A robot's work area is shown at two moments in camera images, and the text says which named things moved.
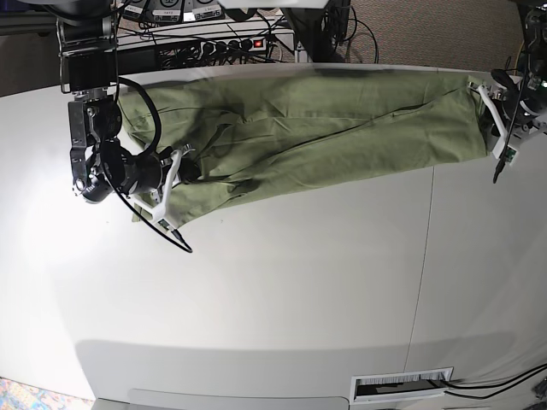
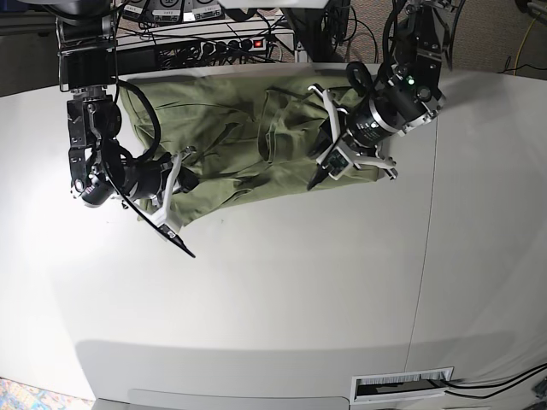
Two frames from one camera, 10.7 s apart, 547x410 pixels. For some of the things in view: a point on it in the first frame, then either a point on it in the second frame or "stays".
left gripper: x=148 y=177 stays
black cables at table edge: x=497 y=384 stays
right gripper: x=509 y=113 → x=357 y=131
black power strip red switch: x=244 y=44 stays
